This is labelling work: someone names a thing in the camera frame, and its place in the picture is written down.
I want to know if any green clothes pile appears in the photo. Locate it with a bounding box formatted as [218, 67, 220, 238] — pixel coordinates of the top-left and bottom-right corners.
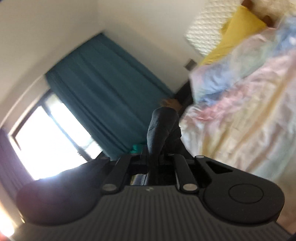
[130, 144, 146, 155]

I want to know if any teal curtain right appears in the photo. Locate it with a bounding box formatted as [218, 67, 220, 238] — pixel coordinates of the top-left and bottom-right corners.
[46, 34, 173, 160]

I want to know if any white quilted headboard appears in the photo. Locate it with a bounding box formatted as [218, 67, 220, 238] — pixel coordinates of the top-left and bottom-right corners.
[185, 1, 241, 56]

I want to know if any black hooded jacket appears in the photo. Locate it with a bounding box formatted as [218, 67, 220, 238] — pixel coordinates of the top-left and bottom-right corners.
[132, 106, 195, 186]

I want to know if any pastel tie-dye pillow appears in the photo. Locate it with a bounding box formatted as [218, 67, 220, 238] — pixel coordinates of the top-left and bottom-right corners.
[189, 16, 295, 105]

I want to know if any yellow pillow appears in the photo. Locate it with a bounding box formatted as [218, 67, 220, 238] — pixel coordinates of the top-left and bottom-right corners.
[200, 5, 267, 66]

